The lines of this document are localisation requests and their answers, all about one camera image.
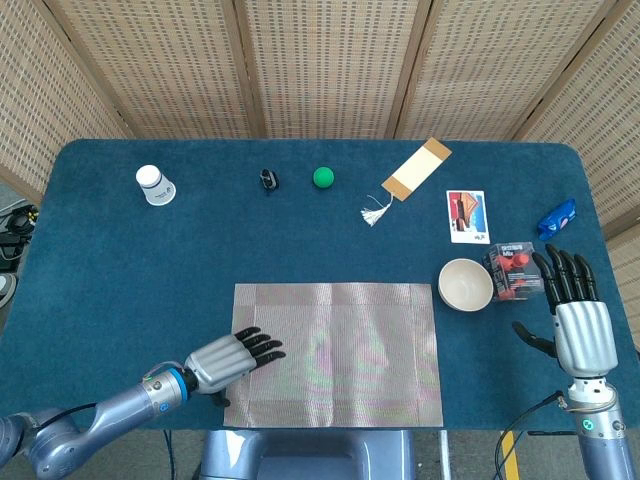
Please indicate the grey round floor object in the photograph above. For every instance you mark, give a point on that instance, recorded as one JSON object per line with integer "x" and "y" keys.
{"x": 6, "y": 287}

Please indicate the picture postcard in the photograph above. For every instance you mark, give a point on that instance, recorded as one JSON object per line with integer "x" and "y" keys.
{"x": 467, "y": 217}

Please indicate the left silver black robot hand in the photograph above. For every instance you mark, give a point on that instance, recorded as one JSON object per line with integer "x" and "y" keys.
{"x": 220, "y": 365}

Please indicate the blue-grey robot torso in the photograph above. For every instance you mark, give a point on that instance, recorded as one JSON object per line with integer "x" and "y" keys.
{"x": 310, "y": 457}

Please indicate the beige woven placemat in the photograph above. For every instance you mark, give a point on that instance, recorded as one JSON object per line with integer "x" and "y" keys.
{"x": 350, "y": 355}

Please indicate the cream bookmark with tassel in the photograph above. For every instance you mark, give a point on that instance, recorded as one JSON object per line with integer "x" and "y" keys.
{"x": 417, "y": 170}

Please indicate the white table leg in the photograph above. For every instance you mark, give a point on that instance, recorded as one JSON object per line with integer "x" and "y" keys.
{"x": 444, "y": 455}

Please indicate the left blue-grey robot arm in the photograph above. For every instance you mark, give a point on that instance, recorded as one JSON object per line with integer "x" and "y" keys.
{"x": 120, "y": 410}

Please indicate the blue snack packet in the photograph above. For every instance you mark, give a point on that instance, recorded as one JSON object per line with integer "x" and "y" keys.
{"x": 556, "y": 218}

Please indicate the green ball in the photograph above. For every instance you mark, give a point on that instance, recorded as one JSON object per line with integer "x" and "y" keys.
{"x": 323, "y": 177}

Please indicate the white bowl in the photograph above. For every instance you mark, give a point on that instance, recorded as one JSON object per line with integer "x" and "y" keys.
{"x": 466, "y": 285}

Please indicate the clear box with red contents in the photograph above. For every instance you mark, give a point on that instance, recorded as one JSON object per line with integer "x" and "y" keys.
{"x": 512, "y": 272}

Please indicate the bamboo folding screen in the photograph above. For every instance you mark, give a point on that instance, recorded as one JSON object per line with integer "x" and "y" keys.
{"x": 325, "y": 65}

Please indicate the white paper cup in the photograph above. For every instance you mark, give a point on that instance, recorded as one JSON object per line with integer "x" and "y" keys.
{"x": 156, "y": 187}

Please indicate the small black clip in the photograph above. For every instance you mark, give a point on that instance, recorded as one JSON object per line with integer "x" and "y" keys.
{"x": 269, "y": 180}

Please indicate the blue table cloth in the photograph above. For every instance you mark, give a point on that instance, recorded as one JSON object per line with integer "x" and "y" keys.
{"x": 150, "y": 275}

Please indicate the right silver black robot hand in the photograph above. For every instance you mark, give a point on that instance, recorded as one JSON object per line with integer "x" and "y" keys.
{"x": 585, "y": 337}

